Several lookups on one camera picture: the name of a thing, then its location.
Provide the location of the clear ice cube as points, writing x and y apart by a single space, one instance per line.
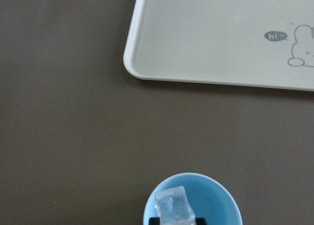
173 207

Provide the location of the cream rabbit serving tray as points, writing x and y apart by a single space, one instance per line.
263 43

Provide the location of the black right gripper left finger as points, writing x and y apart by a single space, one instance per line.
154 221

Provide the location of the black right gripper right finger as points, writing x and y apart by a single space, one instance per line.
200 221

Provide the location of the light blue plastic cup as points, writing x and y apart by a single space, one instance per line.
208 199

